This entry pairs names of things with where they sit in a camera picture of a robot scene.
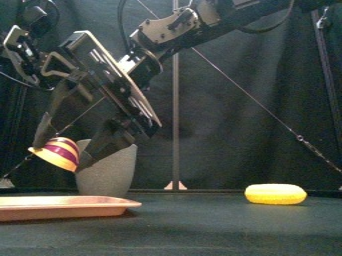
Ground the pink rectangular plate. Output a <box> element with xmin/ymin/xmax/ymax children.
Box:
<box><xmin>0</xmin><ymin>195</ymin><xmax>143</xmax><ymax>223</ymax></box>

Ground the black vertical frame strut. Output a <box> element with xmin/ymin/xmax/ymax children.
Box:
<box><xmin>310</xmin><ymin>7</ymin><xmax>342</xmax><ymax>153</ymax></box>

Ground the metal pole foot bracket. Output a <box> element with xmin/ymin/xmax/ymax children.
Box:
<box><xmin>163</xmin><ymin>180</ymin><xmax>189</xmax><ymax>191</ymax></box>

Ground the yellow purple striped toy onion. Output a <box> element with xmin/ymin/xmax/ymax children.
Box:
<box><xmin>27</xmin><ymin>136</ymin><xmax>82</xmax><ymax>173</ymax></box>

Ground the thin diagonal brace wire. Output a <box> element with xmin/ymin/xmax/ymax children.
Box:
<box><xmin>135</xmin><ymin>0</ymin><xmax>342</xmax><ymax>174</ymax></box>

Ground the grey textured cup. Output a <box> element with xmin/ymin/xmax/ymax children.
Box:
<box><xmin>74</xmin><ymin>138</ymin><xmax>139</xmax><ymax>198</ymax></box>

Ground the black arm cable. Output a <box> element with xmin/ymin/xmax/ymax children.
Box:
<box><xmin>117</xmin><ymin>0</ymin><xmax>135</xmax><ymax>56</ymax></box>

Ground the vertical metal frame pole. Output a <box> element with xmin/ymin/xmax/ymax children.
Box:
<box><xmin>171</xmin><ymin>0</ymin><xmax>182</xmax><ymax>191</ymax></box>

